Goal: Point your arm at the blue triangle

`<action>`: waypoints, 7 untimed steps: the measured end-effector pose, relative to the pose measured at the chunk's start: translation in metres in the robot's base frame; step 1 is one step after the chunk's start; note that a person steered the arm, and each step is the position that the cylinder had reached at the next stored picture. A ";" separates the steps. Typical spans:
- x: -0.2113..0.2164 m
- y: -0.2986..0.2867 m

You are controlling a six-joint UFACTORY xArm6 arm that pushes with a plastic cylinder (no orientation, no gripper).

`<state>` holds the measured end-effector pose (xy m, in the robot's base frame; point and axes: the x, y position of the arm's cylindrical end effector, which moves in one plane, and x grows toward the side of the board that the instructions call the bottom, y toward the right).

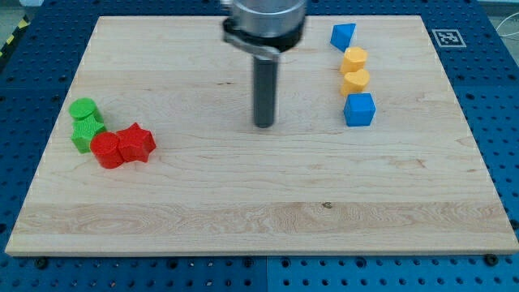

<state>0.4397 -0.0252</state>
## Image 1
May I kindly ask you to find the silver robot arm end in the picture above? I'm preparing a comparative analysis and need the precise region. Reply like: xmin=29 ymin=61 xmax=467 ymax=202
xmin=220 ymin=0 xmax=307 ymax=62

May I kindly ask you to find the blue triangle block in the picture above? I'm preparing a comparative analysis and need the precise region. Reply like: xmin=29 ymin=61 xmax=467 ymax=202
xmin=330 ymin=23 xmax=356 ymax=52

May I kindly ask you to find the dark cylindrical pointer rod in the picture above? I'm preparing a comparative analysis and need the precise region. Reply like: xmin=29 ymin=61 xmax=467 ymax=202
xmin=252 ymin=57 xmax=278 ymax=128

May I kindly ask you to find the blue cube block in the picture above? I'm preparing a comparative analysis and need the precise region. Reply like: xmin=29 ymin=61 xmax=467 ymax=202
xmin=343 ymin=92 xmax=376 ymax=127

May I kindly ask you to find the yellow heart block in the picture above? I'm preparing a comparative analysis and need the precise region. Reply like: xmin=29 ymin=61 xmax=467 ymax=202
xmin=340 ymin=69 xmax=371 ymax=97

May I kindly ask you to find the red star block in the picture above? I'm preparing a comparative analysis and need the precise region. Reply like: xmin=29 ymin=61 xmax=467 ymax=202
xmin=116 ymin=122 xmax=157 ymax=163

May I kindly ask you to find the yellow hexagon block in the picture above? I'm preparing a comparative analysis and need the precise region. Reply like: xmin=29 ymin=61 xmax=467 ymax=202
xmin=340 ymin=46 xmax=368 ymax=75

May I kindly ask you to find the red cylinder block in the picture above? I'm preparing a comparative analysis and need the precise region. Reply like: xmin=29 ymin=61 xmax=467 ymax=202
xmin=90 ymin=131 xmax=125 ymax=169

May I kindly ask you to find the wooden board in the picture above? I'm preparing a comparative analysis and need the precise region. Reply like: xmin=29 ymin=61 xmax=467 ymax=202
xmin=6 ymin=15 xmax=518 ymax=256

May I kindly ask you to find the green star block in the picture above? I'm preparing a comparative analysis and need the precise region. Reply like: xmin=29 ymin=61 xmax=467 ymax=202
xmin=71 ymin=115 xmax=106 ymax=153

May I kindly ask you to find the green cylinder block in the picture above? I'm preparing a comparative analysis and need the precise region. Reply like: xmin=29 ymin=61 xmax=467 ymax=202
xmin=68 ymin=97 xmax=104 ymax=122

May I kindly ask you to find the fiducial marker tag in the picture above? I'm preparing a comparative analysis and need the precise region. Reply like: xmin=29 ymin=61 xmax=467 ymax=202
xmin=431 ymin=29 xmax=466 ymax=48

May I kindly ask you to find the white cable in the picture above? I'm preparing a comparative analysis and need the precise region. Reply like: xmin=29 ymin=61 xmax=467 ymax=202
xmin=495 ymin=11 xmax=519 ymax=41

